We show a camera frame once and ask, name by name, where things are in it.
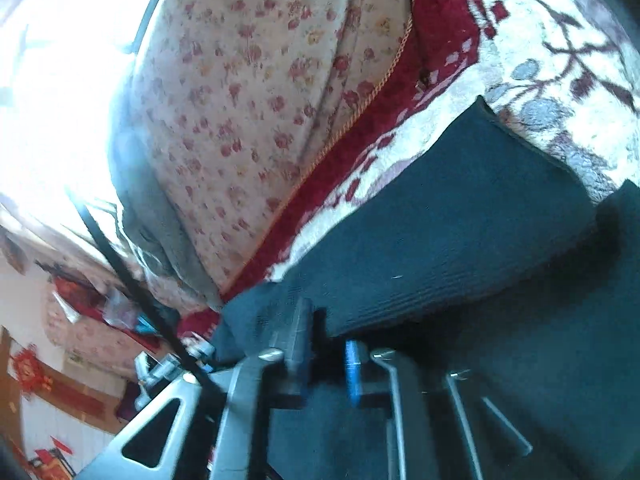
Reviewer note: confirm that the window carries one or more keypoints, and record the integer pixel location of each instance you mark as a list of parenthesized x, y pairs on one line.
[(65, 85)]

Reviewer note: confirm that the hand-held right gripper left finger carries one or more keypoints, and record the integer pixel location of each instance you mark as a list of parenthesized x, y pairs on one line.
[(299, 340)]

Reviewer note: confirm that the red knot wall decoration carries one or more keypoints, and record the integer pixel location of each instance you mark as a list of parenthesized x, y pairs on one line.
[(27, 370)]

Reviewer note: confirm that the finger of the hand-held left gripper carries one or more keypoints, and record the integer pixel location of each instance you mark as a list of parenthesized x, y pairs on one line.
[(160, 366)]

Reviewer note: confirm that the teal bag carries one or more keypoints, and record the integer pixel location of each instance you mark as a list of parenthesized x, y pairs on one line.
[(146, 326)]

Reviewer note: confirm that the clear plastic bag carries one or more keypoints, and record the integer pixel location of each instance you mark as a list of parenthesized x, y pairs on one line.
[(120, 310)]

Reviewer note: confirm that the red and white floral blanket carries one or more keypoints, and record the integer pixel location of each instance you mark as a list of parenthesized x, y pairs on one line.
[(525, 25)]

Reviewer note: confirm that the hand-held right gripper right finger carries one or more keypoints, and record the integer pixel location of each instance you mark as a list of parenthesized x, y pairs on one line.
[(354, 375)]

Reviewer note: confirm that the red cloth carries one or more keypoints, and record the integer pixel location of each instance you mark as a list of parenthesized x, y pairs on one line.
[(75, 297)]

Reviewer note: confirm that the grey fleece towel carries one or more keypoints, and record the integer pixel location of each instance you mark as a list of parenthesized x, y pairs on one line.
[(150, 240)]

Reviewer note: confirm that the black pants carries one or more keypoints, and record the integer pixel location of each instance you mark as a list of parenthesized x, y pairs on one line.
[(450, 240)]

